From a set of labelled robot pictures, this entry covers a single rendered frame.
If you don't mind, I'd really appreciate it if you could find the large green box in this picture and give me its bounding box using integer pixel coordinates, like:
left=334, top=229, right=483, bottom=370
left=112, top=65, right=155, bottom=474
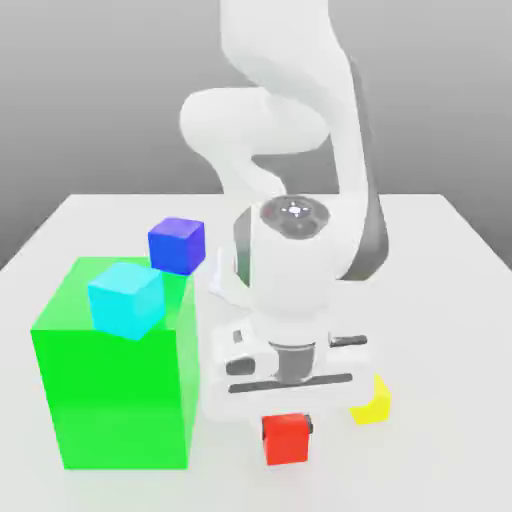
left=30, top=256, right=200, bottom=471

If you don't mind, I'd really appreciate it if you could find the small blue cube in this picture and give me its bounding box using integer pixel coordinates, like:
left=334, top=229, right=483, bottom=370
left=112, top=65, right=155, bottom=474
left=147, top=216, right=207, bottom=277

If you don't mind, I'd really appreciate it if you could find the small yellow cube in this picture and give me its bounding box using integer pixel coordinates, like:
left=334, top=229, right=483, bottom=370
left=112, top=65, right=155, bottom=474
left=349, top=373, right=392, bottom=426

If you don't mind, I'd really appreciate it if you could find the small cyan cube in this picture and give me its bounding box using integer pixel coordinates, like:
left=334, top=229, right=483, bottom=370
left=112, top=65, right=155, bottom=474
left=87, top=261, right=166, bottom=342

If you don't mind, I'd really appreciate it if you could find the small red cube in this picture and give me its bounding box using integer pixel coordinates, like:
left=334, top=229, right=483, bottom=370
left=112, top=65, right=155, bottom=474
left=261, top=412, right=311, bottom=467

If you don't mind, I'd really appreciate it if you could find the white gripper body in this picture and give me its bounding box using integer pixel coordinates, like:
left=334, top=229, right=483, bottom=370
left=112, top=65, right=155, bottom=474
left=203, top=361, right=379, bottom=424

